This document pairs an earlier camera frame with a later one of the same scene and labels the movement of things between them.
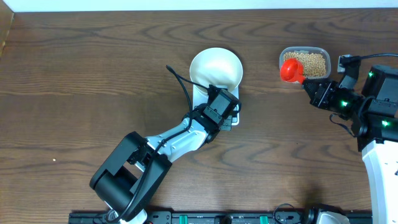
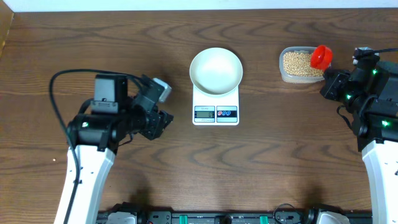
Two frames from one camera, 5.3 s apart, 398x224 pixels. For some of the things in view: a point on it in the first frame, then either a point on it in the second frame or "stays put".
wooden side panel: x=7 y=15 stays put
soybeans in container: x=314 y=63 stays put
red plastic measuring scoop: x=291 y=70 → x=321 y=56
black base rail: x=216 y=218 stays put
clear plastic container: x=316 y=61 stays put
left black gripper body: x=229 y=115 → x=152 y=121
